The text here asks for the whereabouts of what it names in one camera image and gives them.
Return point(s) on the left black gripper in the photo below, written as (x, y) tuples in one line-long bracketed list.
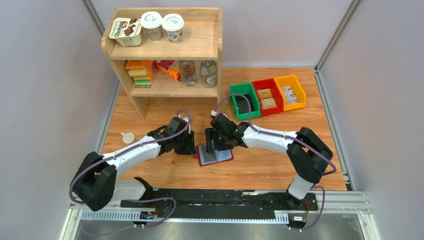
[(190, 149)]

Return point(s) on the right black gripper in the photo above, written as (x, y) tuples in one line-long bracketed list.
[(210, 135)]

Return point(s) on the red leather card holder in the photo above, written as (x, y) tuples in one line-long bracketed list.
[(209, 158)]

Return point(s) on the dark credit card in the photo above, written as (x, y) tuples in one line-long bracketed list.
[(242, 104)]

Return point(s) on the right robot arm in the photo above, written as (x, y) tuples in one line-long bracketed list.
[(309, 155)]

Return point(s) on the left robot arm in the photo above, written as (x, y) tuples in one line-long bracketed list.
[(95, 183)]

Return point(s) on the green plastic bin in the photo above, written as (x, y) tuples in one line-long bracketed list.
[(245, 89)]

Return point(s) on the cardboard pieces in red bin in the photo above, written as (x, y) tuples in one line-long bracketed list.
[(266, 98)]

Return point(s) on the small clear squeeze bottle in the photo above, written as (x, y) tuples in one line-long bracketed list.
[(128, 138)]

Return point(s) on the right clear glass bottle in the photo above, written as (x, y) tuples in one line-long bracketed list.
[(209, 73)]

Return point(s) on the clear glass bottle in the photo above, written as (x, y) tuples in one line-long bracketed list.
[(209, 73), (188, 72)]

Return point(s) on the left clear glass bottle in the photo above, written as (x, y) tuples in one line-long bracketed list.
[(188, 72)]

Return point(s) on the red plastic bin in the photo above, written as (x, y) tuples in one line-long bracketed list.
[(269, 83)]

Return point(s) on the orange snack box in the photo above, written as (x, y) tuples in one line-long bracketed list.
[(169, 67)]

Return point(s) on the white packet in yellow bin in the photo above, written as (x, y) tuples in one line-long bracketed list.
[(289, 95)]

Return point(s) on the yellow plastic bin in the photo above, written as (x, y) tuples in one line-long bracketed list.
[(294, 83)]

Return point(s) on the wooden two-tier shelf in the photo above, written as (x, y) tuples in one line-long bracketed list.
[(202, 40)]

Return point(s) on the right white-lidded paper cup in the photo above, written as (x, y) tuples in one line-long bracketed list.
[(173, 24)]

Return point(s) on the white-lidded paper cup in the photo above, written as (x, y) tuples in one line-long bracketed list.
[(152, 22), (173, 24)]

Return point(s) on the Chobani yogurt tub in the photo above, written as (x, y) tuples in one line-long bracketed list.
[(126, 31)]

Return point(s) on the left white-lidded paper cup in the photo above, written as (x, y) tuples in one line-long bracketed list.
[(152, 22)]

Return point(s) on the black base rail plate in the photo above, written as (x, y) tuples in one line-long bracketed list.
[(222, 204)]

